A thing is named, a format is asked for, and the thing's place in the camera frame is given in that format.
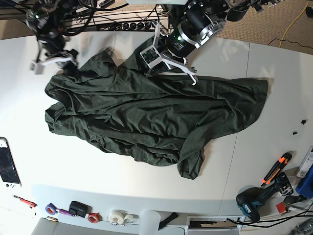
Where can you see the dark green t-shirt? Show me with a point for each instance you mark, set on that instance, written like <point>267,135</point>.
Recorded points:
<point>160,120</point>

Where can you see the red tape roll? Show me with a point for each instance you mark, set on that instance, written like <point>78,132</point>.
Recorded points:
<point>93,218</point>

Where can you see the white translucent cup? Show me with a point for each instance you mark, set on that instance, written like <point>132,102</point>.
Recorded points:
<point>149,221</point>

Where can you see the orange black utility knife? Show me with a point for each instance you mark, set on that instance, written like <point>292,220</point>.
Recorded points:
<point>276,168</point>

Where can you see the black tablet with white frame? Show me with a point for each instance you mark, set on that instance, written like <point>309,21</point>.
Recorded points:
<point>8,172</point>

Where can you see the red handled screwdriver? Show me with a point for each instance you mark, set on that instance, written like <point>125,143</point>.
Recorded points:
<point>29,203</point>

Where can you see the purple tape roll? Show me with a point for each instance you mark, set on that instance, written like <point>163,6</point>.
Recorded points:
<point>51,209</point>

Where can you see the teal black cordless drill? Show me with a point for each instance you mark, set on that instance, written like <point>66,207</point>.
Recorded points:
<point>250,200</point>

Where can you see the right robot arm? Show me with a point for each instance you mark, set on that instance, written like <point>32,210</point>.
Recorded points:
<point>44,19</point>

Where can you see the white power strip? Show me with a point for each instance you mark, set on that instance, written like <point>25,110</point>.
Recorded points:
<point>134,21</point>

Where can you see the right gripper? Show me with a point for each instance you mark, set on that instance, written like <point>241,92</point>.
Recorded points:
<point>56,53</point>

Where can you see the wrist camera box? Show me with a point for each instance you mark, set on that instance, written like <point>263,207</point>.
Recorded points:
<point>37,67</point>
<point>151,56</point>

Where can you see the clear tape dispenser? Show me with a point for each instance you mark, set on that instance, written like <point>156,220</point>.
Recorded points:
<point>121,218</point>

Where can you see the blue box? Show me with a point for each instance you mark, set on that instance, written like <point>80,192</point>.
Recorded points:
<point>305,186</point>

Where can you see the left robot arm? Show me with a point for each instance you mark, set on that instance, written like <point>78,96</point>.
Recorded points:
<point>195,24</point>

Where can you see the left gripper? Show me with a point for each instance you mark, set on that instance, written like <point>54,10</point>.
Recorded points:
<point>174,49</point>

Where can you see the black action camera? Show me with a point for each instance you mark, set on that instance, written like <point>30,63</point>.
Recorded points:
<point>78,209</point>

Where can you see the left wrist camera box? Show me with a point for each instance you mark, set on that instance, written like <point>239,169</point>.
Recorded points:
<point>151,56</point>

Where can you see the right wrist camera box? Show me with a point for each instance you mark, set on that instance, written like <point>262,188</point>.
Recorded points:
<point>37,67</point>

